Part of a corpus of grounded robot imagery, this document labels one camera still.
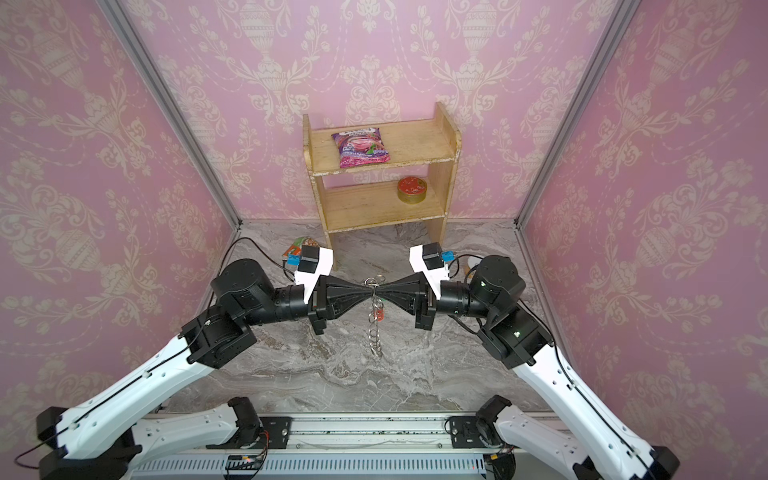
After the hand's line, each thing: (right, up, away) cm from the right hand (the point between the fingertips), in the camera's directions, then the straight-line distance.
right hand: (381, 292), depth 52 cm
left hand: (-2, -1, -2) cm, 3 cm away
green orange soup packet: (-34, +9, +62) cm, 71 cm away
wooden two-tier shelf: (-7, +25, +49) cm, 55 cm away
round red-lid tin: (+9, +27, +45) cm, 53 cm away
